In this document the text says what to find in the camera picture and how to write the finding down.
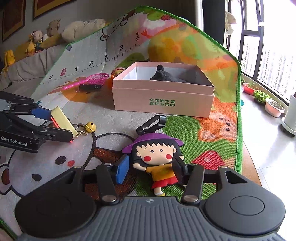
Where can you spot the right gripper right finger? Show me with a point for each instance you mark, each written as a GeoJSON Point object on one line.
{"type": "Point", "coordinates": [191, 175]}

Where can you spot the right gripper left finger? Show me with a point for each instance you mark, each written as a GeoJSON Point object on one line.
{"type": "Point", "coordinates": [108, 175]}

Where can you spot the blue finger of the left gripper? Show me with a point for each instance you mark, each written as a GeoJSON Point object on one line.
{"type": "Point", "coordinates": [42, 113]}
{"type": "Point", "coordinates": [55, 134]}

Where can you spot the yellow card with bell keychain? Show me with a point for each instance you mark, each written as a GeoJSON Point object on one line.
{"type": "Point", "coordinates": [62, 122]}

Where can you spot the black stick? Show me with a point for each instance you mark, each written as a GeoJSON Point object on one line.
{"type": "Point", "coordinates": [89, 87]}

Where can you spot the cartoon girl rubber keychain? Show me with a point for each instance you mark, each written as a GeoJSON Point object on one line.
{"type": "Point", "coordinates": [154, 153]}

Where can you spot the pink plastic strainer toy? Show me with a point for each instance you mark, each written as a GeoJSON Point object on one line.
{"type": "Point", "coordinates": [98, 78]}

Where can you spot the pink yellow cupcake toy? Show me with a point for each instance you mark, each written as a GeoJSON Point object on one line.
{"type": "Point", "coordinates": [116, 71]}

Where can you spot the black plush toy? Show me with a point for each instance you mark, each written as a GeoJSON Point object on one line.
{"type": "Point", "coordinates": [162, 75]}

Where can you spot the yellow plush toy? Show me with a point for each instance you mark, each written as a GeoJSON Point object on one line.
{"type": "Point", "coordinates": [9, 59]}

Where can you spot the small doll figure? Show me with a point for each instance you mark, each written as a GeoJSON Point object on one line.
{"type": "Point", "coordinates": [36, 39]}

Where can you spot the brown plush animal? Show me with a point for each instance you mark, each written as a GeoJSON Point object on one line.
{"type": "Point", "coordinates": [53, 28]}

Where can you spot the pink cardboard box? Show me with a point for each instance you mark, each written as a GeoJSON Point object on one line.
{"type": "Point", "coordinates": [134, 91]}

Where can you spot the cream plush pillow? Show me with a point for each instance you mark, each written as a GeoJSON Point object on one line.
{"type": "Point", "coordinates": [80, 29]}

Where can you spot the left framed picture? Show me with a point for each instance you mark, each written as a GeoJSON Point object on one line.
{"type": "Point", "coordinates": [13, 17]}

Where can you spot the framed picture yellow border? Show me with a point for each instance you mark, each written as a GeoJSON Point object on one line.
{"type": "Point", "coordinates": [41, 7]}

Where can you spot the pink bowl planter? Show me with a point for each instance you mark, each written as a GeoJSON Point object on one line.
{"type": "Point", "coordinates": [273, 108]}

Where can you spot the potted palm white pot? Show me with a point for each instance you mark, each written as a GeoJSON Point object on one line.
{"type": "Point", "coordinates": [289, 121]}

